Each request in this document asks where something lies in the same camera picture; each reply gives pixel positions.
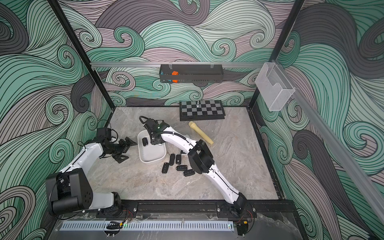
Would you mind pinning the black three-button key left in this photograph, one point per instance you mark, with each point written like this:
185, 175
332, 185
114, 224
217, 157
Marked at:
165, 168

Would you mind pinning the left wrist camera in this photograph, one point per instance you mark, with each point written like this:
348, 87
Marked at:
104, 133

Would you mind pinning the white perforated cable duct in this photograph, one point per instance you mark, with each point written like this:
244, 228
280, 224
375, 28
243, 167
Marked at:
221, 226

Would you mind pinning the black wall tray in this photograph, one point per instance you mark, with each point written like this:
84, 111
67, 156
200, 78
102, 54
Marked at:
194, 73

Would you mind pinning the right side aluminium rail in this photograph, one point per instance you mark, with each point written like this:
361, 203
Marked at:
362, 181

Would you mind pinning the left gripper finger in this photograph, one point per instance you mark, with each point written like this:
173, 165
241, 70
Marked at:
130, 142
121, 158

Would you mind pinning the white plastic storage box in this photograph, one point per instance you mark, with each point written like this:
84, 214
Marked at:
150, 153

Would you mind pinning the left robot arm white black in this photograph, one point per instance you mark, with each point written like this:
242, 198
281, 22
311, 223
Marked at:
69, 191

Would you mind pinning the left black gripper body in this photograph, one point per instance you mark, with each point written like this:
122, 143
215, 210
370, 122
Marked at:
117, 150

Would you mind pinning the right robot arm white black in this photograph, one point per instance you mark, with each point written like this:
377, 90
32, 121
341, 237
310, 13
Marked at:
201, 160

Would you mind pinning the black three-button key middle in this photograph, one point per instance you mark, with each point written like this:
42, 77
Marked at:
181, 168

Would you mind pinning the black three-button key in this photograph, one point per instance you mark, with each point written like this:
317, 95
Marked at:
165, 168
188, 173
181, 168

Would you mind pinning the black three-button key lower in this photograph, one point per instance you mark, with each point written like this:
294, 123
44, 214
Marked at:
188, 173

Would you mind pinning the black VW flip key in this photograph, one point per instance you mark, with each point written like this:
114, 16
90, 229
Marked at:
178, 159

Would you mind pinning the black silver chessboard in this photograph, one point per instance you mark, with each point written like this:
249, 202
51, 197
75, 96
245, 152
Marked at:
209, 110

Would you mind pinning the black plain key fob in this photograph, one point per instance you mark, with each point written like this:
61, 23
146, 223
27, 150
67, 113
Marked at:
172, 159

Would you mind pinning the cream yellow flashlight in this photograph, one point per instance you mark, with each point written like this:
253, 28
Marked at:
194, 127

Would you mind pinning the black VW key fob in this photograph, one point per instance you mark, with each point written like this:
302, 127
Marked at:
145, 141

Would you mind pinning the clear acrylic wall holder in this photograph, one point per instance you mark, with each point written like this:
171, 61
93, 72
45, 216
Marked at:
274, 86

